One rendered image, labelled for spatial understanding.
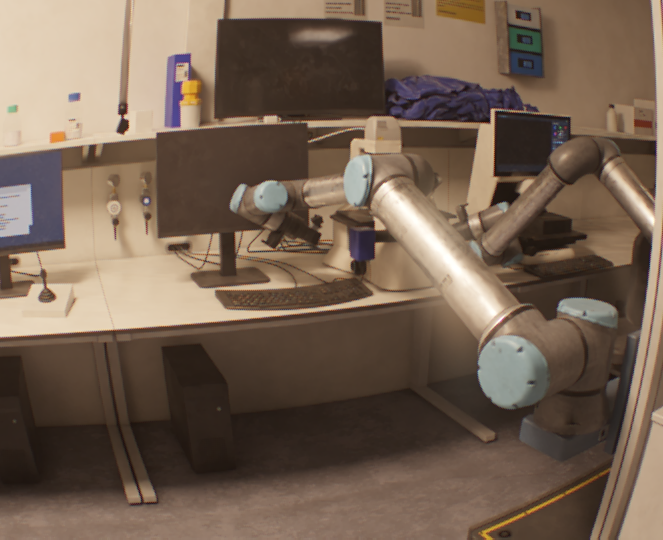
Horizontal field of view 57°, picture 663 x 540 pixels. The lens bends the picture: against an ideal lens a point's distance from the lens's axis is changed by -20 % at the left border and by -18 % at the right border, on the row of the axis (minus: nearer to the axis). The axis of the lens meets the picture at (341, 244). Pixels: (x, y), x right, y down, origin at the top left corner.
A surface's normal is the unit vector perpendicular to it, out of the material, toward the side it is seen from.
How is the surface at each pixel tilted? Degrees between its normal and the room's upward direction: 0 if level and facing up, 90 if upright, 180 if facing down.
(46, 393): 90
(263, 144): 86
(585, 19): 90
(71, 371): 90
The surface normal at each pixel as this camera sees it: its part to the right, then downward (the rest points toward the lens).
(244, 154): 0.40, 0.14
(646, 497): -0.88, 0.10
